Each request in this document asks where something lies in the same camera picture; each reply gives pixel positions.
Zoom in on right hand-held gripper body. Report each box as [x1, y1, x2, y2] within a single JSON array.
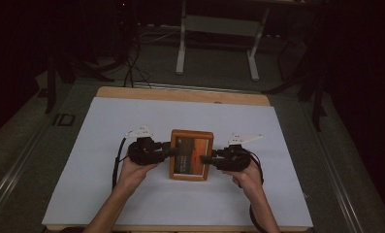
[[212, 132, 264, 172]]

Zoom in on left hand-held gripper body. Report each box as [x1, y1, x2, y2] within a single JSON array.
[[125, 124, 166, 166]]

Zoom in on wooden picture frame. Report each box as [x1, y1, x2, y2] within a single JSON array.
[[168, 128, 214, 183]]

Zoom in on person's left hand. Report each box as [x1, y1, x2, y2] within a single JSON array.
[[117, 156, 159, 190]]

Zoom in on person's right hand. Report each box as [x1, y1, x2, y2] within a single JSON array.
[[223, 159, 263, 192]]

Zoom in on white table cover sheet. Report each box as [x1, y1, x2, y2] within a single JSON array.
[[41, 96, 314, 229]]

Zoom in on wooden table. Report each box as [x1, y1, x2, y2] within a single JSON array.
[[46, 85, 311, 233]]

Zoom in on white metal stand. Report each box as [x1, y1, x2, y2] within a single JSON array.
[[175, 0, 273, 83]]

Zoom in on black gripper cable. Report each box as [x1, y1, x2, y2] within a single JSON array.
[[247, 150, 266, 233], [111, 137, 130, 190]]

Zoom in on black floor cables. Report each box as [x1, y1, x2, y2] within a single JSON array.
[[122, 30, 153, 89]]

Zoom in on black floor bracket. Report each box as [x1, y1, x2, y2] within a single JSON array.
[[51, 113, 77, 127]]

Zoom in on metal floor rail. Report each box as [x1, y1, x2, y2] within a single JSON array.
[[299, 101, 367, 233], [0, 116, 52, 216]]

